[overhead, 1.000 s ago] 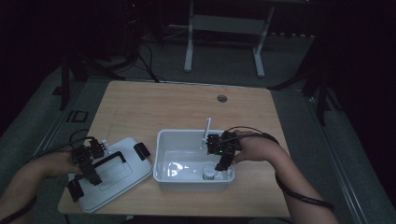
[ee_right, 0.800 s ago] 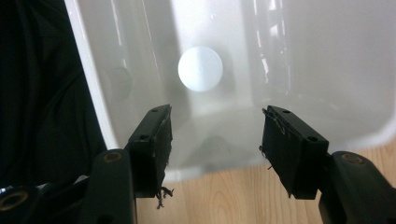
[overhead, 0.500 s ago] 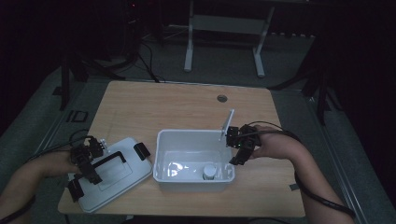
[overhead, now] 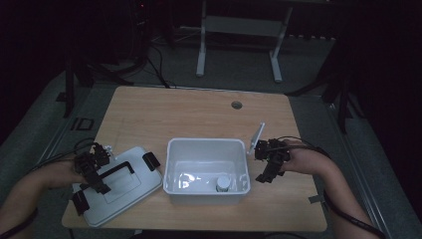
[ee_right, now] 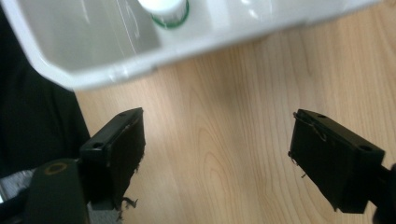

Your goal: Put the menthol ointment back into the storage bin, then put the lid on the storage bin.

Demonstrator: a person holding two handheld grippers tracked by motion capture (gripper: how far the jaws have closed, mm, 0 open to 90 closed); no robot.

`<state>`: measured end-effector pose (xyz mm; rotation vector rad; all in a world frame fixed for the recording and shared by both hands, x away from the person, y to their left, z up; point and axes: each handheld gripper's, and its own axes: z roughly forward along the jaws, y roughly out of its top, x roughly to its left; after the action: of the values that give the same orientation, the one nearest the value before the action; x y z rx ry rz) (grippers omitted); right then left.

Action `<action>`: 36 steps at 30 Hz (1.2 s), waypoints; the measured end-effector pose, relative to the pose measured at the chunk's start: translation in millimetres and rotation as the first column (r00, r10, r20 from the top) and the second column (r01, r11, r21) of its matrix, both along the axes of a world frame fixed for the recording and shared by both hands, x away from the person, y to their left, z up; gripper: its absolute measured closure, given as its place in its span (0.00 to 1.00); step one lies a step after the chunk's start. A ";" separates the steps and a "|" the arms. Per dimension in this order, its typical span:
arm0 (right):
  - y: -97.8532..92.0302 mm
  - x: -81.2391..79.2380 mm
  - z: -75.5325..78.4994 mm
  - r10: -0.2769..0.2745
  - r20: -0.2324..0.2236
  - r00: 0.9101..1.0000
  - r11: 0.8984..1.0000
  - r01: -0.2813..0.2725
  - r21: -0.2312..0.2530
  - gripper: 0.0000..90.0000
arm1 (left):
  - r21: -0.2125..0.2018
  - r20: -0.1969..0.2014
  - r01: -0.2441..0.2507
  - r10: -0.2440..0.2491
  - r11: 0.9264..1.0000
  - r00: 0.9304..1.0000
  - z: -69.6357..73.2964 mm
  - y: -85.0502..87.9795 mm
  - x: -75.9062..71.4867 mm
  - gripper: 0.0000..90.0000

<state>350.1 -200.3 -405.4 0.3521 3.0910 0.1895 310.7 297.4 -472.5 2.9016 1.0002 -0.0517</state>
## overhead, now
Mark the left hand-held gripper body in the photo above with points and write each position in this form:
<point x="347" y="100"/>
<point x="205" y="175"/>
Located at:
<point x="91" y="161"/>

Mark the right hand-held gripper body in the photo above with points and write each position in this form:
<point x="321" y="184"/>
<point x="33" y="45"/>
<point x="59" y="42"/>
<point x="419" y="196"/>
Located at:
<point x="270" y="149"/>

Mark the small white-capped jar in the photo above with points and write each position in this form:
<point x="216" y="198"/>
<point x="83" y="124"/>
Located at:
<point x="223" y="183"/>

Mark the white plastic storage box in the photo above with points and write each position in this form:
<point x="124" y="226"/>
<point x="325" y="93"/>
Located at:
<point x="205" y="166"/>

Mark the person's right hand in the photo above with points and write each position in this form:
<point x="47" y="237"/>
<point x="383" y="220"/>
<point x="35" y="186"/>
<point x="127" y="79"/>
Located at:
<point x="303" y="159"/>

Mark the person's left hand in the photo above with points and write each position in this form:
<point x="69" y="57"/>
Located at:
<point x="58" y="174"/>

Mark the grey tape piece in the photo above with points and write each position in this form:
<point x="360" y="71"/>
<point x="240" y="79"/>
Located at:
<point x="315" y="199"/>

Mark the black metal stand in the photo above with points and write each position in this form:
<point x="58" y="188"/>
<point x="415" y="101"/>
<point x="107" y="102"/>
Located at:
<point x="71" y="86"/>
<point x="343" y="89"/>

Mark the white metal desk frame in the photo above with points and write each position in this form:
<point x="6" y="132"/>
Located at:
<point x="242" y="26"/>

